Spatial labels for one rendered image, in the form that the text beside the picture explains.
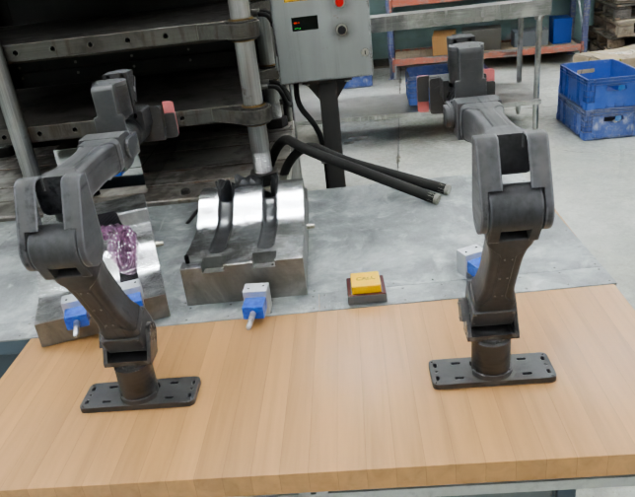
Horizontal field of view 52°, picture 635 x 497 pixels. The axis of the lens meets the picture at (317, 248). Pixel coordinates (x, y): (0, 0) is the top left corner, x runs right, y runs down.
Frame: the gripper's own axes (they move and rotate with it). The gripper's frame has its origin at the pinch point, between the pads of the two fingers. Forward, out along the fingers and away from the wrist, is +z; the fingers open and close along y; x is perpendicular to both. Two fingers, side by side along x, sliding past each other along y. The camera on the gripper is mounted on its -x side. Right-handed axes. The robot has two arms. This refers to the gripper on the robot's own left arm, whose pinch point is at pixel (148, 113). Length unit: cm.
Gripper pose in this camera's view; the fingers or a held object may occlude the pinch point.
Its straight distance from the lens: 136.5
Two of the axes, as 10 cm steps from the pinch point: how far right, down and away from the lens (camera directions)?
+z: 0.3, -4.3, 9.0
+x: 1.1, 9.0, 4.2
